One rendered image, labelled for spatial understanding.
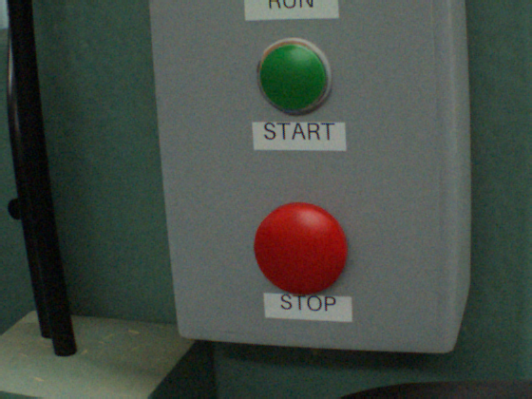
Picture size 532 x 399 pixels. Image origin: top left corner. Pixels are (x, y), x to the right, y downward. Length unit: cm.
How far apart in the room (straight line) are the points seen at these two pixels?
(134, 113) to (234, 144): 9
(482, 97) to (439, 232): 7
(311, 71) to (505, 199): 11
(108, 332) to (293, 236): 13
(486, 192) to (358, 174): 8
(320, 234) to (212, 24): 7
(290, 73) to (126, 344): 15
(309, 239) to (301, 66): 5
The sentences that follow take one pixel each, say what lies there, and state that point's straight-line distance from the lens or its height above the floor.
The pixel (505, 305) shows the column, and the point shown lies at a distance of 37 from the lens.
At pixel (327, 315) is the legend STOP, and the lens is 32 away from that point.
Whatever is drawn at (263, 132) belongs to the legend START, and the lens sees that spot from 30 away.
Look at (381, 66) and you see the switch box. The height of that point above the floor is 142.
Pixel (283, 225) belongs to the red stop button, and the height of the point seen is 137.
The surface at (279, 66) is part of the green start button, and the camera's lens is 29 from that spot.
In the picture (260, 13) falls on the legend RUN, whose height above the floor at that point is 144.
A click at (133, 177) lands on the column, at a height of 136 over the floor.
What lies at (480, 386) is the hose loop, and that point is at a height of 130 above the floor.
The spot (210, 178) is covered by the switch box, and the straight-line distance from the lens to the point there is 31.
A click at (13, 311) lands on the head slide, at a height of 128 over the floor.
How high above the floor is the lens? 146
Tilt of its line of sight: 16 degrees down
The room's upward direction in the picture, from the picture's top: 4 degrees counter-clockwise
